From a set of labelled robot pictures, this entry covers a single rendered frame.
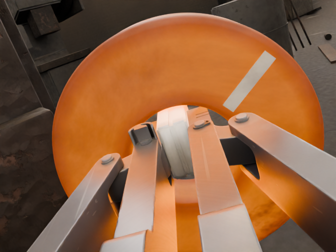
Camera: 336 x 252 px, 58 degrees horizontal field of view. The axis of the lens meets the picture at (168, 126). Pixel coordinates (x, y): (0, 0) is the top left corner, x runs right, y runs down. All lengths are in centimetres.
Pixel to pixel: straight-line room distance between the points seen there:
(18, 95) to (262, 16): 226
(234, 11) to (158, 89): 241
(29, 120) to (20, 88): 7
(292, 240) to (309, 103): 120
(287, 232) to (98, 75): 128
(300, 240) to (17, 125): 115
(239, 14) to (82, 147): 241
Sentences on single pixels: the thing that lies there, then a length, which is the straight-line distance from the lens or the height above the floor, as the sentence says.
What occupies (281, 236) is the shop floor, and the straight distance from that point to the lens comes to 137.
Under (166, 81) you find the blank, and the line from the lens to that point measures 15.
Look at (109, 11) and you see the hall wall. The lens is 707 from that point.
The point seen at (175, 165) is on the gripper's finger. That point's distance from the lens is 15.
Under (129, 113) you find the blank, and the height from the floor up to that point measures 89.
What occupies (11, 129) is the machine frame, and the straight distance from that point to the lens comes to 42.
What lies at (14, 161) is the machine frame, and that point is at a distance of 42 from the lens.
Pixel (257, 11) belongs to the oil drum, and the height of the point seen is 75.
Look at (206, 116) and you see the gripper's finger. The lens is 16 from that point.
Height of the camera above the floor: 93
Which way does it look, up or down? 19 degrees down
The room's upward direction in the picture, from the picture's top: 19 degrees counter-clockwise
